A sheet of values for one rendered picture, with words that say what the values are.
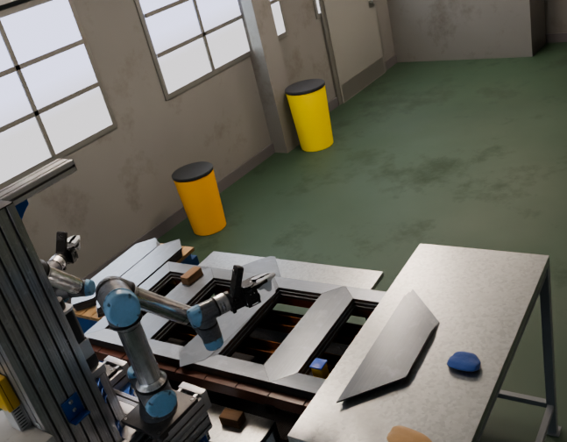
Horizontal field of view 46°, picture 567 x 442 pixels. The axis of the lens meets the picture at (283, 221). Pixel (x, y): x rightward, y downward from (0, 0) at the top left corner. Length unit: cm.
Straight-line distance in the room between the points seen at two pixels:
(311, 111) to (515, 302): 482
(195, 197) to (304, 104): 187
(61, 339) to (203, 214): 377
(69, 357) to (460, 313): 153
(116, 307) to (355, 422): 91
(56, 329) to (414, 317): 139
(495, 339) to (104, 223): 416
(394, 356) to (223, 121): 484
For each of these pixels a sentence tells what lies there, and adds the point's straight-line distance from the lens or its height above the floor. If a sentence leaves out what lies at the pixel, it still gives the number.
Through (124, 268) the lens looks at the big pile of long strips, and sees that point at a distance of 429.
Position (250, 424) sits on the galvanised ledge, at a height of 68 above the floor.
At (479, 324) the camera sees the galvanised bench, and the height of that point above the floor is 105.
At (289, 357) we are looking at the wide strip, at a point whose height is 87.
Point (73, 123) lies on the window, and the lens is 584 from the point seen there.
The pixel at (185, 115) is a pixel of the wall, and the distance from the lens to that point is 670.
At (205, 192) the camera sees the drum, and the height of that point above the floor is 43.
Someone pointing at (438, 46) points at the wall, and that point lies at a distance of 990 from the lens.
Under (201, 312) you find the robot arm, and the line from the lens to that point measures 243.
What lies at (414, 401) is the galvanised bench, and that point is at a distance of 247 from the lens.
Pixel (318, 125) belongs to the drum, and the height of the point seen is 29.
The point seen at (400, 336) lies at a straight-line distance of 271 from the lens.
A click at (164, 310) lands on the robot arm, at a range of 252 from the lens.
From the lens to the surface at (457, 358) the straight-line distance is 258.
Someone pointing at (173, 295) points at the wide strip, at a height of 87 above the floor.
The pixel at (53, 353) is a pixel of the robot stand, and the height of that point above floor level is 147.
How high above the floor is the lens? 275
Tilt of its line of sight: 27 degrees down
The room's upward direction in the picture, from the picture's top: 14 degrees counter-clockwise
